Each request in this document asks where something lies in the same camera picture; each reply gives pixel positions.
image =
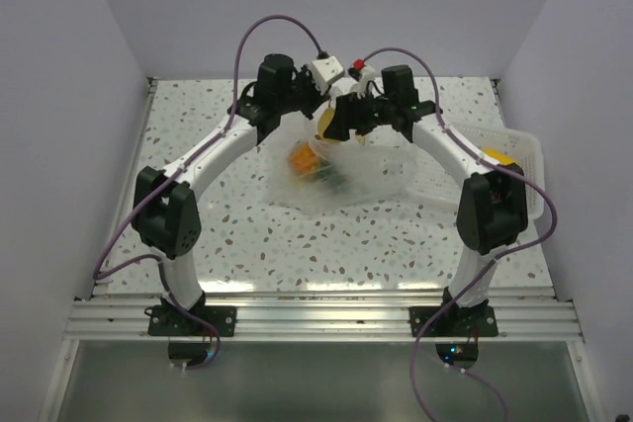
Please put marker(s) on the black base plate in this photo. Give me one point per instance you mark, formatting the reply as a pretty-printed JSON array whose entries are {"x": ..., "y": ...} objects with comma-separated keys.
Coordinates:
[
  {"x": 457, "y": 321},
  {"x": 167, "y": 320}
]

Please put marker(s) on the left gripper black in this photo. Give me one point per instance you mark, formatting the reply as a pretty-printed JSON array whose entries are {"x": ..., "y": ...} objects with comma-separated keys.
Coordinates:
[{"x": 317, "y": 98}]

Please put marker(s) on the clear printed plastic bag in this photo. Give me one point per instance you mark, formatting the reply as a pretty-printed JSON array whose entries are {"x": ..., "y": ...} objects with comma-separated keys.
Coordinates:
[{"x": 351, "y": 172}]

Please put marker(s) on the yellow fake pear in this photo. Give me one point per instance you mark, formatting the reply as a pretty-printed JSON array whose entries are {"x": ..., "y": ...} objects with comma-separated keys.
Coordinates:
[{"x": 323, "y": 123}]

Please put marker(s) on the orange fake pineapple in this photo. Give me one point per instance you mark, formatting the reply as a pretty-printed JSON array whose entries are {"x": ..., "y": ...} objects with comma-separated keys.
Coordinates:
[{"x": 302, "y": 161}]

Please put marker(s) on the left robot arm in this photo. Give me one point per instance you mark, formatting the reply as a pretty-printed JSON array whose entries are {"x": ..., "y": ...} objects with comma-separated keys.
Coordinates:
[{"x": 166, "y": 201}]

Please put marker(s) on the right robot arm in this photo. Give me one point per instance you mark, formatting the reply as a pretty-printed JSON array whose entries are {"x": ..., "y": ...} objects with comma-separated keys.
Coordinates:
[{"x": 492, "y": 210}]

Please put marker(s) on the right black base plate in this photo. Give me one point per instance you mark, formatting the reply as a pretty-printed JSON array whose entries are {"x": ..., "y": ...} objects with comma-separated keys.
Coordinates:
[{"x": 457, "y": 321}]

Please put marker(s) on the yellow fake mango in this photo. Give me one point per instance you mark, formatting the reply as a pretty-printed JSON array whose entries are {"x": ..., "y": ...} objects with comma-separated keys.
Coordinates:
[{"x": 498, "y": 158}]

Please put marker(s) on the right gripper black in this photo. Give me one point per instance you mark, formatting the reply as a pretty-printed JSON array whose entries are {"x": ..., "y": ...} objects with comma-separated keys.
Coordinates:
[{"x": 348, "y": 106}]

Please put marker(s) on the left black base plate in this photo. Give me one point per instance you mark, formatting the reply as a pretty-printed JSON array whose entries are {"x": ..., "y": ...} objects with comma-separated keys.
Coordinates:
[{"x": 167, "y": 320}]

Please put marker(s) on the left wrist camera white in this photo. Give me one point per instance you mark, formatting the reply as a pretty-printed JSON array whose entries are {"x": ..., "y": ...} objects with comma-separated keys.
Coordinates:
[{"x": 325, "y": 72}]

